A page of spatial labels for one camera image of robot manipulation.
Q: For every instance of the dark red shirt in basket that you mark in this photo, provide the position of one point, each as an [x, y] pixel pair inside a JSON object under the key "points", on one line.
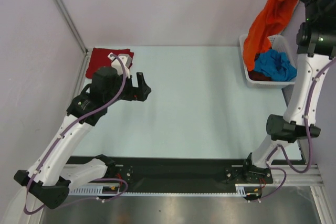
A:
{"points": [[258, 76]]}

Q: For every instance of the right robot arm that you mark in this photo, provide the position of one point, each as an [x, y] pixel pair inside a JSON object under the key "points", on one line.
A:
{"points": [[316, 54]]}

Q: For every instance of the blue crumpled t shirt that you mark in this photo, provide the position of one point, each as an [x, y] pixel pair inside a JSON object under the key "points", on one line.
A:
{"points": [[276, 65]]}

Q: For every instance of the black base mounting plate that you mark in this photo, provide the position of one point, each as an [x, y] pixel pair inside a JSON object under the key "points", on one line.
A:
{"points": [[189, 171]]}

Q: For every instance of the left aluminium frame post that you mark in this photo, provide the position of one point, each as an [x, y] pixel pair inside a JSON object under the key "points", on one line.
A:
{"points": [[71, 25]]}

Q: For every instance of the white plastic basket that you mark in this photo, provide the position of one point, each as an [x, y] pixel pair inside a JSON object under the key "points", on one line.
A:
{"points": [[278, 43]]}

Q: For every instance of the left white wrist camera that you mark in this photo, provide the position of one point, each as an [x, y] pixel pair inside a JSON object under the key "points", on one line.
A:
{"points": [[121, 63]]}

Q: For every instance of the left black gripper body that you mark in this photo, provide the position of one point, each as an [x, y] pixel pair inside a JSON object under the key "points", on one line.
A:
{"points": [[130, 93]]}

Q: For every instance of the white slotted cable duct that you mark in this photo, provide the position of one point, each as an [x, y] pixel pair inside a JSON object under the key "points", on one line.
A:
{"points": [[102, 190]]}

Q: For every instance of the orange t shirt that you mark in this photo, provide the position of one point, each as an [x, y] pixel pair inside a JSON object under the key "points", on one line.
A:
{"points": [[274, 18]]}

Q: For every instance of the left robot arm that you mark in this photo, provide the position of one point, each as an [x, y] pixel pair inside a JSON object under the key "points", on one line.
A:
{"points": [[45, 179]]}

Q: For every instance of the folded dark red shirt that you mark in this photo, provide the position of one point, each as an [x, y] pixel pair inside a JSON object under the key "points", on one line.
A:
{"points": [[99, 58]]}

